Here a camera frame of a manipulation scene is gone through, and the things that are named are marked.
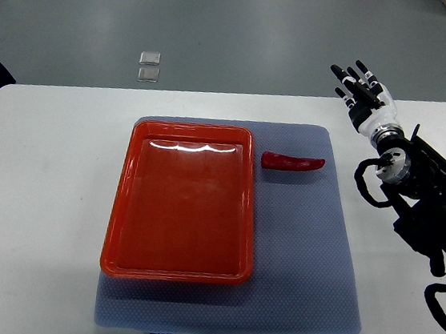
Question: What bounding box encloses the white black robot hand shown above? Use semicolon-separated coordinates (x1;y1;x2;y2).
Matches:
330;60;404;148

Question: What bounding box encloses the red pepper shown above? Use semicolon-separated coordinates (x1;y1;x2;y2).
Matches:
261;151;325;172

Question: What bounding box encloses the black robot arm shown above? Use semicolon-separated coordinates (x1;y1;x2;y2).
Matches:
354;124;446;277

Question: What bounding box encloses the red plastic tray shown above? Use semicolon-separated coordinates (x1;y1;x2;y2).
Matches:
100;120;255;285

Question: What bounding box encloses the blue-grey mesh mat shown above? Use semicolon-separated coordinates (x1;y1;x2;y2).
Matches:
94;121;361;334

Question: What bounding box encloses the upper metal floor plate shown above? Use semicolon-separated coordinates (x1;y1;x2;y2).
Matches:
139;51;161;66

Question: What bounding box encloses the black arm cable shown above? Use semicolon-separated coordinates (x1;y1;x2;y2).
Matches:
350;155;400;211

